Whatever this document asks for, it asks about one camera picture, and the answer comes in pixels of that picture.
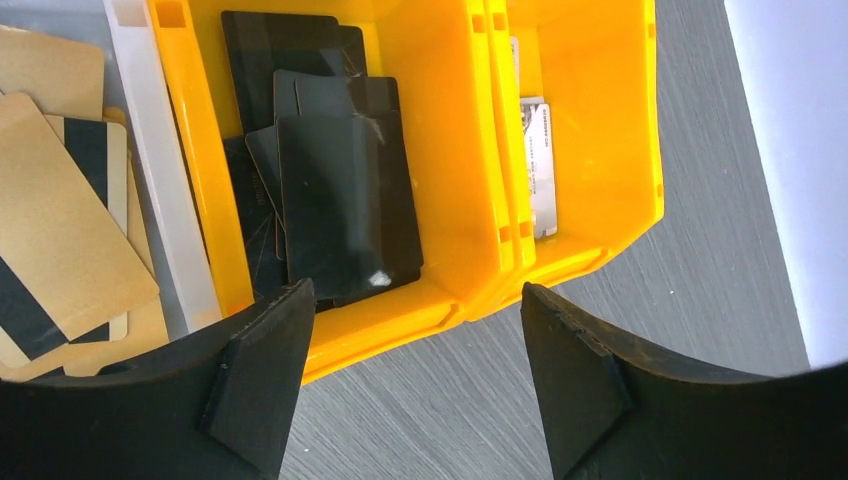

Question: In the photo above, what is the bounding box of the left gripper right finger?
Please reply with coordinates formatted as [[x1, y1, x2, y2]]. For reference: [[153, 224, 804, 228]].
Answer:
[[521, 283, 847, 479]]

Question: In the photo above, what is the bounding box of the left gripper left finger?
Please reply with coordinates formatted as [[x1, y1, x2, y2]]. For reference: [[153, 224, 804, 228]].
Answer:
[[1, 279, 315, 479]]

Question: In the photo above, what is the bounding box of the black credit card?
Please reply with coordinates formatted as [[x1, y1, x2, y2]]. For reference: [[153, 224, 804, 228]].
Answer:
[[276, 116, 423, 302]]

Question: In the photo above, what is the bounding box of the gold credit card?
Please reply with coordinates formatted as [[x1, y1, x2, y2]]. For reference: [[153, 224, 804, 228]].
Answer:
[[1, 93, 159, 339]]

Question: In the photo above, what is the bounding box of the black card stack in bin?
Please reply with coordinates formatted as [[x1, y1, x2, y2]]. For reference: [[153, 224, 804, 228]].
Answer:
[[221, 11, 410, 310]]

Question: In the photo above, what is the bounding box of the gold card with stripe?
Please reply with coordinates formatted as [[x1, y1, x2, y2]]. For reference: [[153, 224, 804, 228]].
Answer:
[[0, 113, 130, 371]]

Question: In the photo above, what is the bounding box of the silver credit card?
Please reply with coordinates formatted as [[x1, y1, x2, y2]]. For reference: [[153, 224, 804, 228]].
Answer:
[[508, 36, 559, 241]]

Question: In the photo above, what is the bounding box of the yellow plastic bin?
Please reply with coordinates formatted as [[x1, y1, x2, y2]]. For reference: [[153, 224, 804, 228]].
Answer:
[[145, 0, 513, 382], [466, 1, 664, 320]]

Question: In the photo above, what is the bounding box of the white plastic tray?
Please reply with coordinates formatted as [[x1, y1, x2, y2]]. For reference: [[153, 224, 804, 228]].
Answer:
[[1, 1, 222, 339]]

